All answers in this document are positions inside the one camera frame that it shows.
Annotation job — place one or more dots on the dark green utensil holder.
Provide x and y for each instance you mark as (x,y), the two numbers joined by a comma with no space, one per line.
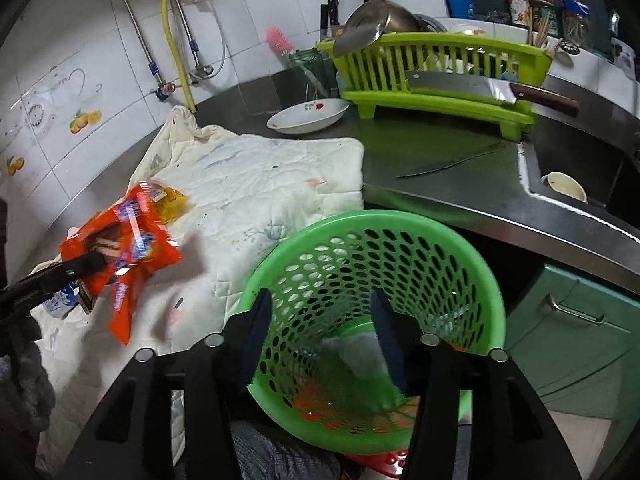
(318,69)

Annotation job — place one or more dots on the green cabinet drawer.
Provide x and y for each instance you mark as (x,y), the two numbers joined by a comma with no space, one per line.
(577,342)

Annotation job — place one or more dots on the white blue milk carton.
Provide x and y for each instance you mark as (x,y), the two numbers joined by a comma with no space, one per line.
(62,302)

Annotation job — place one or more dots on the grey rag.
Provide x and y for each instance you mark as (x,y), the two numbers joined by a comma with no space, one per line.
(27,396)

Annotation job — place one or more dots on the green dish rack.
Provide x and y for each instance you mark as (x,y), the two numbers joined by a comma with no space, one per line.
(433,71)

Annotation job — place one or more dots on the cream cup in sink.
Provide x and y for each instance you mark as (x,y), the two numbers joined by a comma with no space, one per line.
(565,185)

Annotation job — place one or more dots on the yellow red snack wrapper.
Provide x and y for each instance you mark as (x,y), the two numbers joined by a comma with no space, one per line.
(132,235)

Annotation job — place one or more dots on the cream quilted cloth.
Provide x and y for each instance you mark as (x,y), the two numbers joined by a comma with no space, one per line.
(246,194)

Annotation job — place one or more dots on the black handled knife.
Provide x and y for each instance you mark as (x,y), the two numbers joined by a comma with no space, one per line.
(329,22)

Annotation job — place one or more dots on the pink bottle brush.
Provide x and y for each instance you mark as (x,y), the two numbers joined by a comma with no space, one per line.
(282,45)

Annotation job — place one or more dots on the green plastic trash basket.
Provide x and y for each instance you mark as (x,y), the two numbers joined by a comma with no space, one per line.
(322,375)

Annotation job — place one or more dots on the steel cleaver wooden handle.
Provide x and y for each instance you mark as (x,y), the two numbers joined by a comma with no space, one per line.
(488,90)

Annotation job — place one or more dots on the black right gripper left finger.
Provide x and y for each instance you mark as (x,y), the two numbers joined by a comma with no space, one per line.
(219,367)

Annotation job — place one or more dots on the steel pot lid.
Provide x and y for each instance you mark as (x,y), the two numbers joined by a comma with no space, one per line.
(363,28)

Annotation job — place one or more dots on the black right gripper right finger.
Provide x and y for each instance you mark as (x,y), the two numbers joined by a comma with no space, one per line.
(423,365)

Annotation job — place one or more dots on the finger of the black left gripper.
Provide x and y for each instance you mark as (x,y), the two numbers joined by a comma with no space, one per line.
(41,286)

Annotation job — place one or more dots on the white ceramic plate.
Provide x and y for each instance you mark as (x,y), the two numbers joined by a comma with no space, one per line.
(308,117)

